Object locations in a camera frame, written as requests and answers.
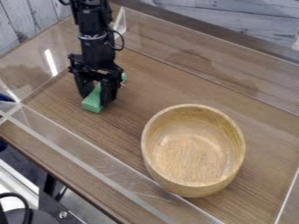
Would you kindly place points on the green rectangular block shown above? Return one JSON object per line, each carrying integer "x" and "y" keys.
{"x": 91, "y": 103}

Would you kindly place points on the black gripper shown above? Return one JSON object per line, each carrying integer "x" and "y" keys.
{"x": 85, "y": 73}

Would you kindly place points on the brown wooden bowl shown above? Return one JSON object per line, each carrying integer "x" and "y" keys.
{"x": 193, "y": 149}

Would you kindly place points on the blue object at edge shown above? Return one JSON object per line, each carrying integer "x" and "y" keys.
{"x": 5, "y": 98}

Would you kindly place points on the clear acrylic tray walls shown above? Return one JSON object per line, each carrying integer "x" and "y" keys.
{"x": 180, "y": 61}

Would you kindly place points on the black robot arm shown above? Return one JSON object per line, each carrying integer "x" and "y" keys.
{"x": 92, "y": 17}

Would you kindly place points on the black table leg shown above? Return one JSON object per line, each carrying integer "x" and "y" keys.
{"x": 49, "y": 185}

